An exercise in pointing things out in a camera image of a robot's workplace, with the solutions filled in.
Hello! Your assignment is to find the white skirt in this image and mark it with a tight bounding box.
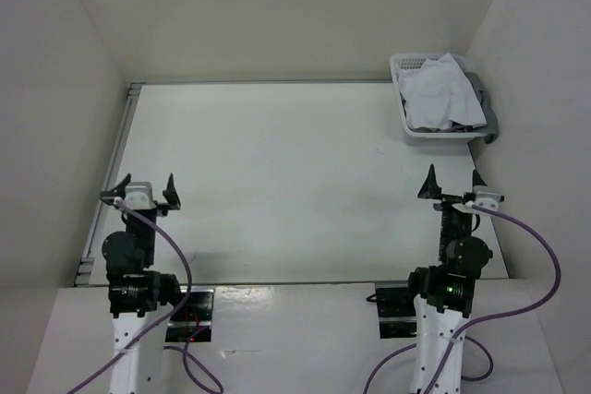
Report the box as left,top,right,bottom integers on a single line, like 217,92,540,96
394,53,487,132

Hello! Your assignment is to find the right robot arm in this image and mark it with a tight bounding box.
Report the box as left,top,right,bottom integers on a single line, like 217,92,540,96
404,166,493,393

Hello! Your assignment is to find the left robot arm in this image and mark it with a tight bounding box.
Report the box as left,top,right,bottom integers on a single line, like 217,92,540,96
100,175,184,393

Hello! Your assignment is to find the grey skirt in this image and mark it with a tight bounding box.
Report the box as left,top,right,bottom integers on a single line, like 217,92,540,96
451,72,500,145

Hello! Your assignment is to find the white laundry basket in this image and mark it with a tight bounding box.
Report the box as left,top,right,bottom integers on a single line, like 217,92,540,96
390,52,488,144

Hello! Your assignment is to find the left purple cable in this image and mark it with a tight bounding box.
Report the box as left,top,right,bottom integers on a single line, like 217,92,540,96
64,198,223,394

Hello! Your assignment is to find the purple cable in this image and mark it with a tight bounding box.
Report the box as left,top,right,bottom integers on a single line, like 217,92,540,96
363,203,562,394
64,198,223,394

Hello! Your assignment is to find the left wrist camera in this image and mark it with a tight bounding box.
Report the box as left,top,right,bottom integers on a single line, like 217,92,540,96
123,182,157,211

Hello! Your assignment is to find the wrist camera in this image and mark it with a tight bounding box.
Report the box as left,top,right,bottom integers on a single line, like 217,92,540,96
452,185,504,214
123,182,157,211

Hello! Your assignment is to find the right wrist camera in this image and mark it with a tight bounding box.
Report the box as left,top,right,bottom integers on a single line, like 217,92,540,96
452,185,504,214

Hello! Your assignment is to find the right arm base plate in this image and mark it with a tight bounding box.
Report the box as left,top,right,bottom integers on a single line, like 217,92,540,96
366,282,416,340

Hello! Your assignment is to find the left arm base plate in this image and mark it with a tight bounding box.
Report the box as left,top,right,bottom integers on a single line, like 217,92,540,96
165,287,215,344

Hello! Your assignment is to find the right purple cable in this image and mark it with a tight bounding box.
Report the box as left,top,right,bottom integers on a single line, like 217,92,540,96
363,203,562,394

